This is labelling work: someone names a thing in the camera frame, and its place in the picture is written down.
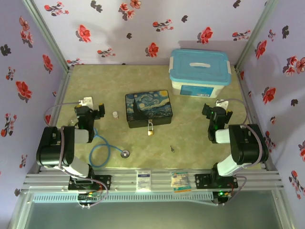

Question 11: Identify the starry night painted metal box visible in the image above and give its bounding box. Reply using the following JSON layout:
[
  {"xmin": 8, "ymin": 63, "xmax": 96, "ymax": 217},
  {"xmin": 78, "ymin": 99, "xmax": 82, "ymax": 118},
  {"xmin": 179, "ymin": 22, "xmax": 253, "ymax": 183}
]
[{"xmin": 125, "ymin": 90, "xmax": 175, "ymax": 129}]

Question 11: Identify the small brass padlock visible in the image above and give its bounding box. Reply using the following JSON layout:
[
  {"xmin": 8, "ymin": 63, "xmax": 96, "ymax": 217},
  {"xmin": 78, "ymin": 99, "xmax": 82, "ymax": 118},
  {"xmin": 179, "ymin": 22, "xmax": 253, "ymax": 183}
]
[{"xmin": 147, "ymin": 120, "xmax": 156, "ymax": 137}]

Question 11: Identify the blue lid plastic storage box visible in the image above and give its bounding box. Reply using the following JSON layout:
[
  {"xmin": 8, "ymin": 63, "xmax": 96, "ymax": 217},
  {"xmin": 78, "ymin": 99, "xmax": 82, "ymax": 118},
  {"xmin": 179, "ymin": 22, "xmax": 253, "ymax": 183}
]
[{"xmin": 168, "ymin": 48, "xmax": 232, "ymax": 99}]

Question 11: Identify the blue tube stethoscope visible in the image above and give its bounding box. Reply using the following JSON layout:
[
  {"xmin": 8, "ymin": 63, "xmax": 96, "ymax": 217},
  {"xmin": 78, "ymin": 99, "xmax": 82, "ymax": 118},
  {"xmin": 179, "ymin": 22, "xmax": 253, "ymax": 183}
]
[{"xmin": 69, "ymin": 120, "xmax": 131, "ymax": 168}]

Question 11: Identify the green orange sachet packet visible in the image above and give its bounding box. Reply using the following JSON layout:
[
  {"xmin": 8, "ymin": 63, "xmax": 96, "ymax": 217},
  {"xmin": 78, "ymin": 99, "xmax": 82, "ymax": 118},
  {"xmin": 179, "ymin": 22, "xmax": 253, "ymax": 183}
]
[{"xmin": 170, "ymin": 169, "xmax": 192, "ymax": 194}]

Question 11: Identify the white sachet packet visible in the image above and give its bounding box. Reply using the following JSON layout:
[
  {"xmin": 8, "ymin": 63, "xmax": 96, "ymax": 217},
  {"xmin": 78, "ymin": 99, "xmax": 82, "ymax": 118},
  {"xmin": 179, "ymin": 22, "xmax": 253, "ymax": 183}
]
[{"xmin": 136, "ymin": 169, "xmax": 153, "ymax": 193}]

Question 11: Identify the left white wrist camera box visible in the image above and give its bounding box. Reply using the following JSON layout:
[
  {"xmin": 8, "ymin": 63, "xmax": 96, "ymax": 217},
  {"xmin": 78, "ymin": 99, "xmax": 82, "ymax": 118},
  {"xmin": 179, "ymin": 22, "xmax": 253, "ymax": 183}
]
[{"xmin": 79, "ymin": 96, "xmax": 93, "ymax": 107}]

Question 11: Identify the left arm grey cable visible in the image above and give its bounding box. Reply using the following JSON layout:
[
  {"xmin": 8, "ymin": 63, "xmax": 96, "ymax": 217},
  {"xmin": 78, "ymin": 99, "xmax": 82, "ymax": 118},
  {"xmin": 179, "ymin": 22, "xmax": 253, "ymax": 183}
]
[{"xmin": 44, "ymin": 102, "xmax": 109, "ymax": 209}]

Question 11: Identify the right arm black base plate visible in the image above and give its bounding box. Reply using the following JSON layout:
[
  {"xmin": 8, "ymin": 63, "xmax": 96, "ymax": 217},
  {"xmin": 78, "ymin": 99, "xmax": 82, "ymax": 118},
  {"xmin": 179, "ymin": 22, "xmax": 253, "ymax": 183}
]
[{"xmin": 194, "ymin": 173, "xmax": 239, "ymax": 190}]

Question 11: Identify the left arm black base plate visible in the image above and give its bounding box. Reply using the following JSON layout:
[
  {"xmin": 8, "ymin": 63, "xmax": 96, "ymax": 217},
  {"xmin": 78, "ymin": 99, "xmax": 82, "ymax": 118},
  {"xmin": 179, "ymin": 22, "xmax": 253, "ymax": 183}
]
[{"xmin": 68, "ymin": 174, "xmax": 112, "ymax": 191}]

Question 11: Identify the aluminium profile frame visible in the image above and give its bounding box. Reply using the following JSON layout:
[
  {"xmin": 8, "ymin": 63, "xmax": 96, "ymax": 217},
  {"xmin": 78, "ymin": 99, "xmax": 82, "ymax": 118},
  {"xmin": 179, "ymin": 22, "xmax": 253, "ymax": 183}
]
[{"xmin": 7, "ymin": 0, "xmax": 297, "ymax": 229}]

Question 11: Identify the grey slotted cable duct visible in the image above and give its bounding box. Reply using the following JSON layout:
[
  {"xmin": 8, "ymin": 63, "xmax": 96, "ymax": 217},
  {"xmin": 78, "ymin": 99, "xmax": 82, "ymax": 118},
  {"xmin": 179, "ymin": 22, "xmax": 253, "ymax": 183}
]
[{"xmin": 31, "ymin": 192, "xmax": 214, "ymax": 203}]

